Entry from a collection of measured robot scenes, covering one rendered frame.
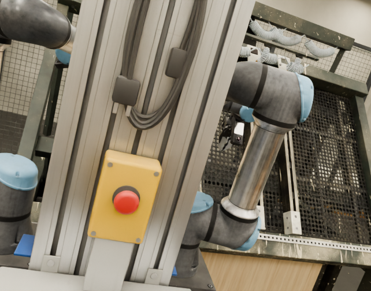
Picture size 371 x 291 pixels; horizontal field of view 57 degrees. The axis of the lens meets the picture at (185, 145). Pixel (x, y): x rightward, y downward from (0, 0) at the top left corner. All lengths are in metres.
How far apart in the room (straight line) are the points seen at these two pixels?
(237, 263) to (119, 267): 1.64
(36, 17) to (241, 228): 0.75
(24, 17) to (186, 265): 0.77
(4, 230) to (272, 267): 1.70
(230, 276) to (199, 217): 1.27
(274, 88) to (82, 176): 0.51
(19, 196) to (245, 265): 1.56
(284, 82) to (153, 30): 0.43
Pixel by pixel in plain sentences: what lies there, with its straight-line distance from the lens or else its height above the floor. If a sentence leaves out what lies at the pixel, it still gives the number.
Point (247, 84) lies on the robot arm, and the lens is 0.86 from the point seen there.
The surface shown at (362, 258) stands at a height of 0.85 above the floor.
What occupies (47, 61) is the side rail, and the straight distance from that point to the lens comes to 1.90.
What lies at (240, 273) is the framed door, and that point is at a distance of 2.26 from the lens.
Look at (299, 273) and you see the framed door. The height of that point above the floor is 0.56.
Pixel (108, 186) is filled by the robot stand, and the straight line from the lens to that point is 0.53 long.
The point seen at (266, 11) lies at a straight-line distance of 2.77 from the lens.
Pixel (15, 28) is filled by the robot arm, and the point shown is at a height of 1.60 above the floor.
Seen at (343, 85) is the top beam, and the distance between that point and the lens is 2.76.
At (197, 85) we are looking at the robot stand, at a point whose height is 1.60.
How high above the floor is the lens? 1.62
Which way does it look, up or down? 13 degrees down
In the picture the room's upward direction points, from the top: 16 degrees clockwise
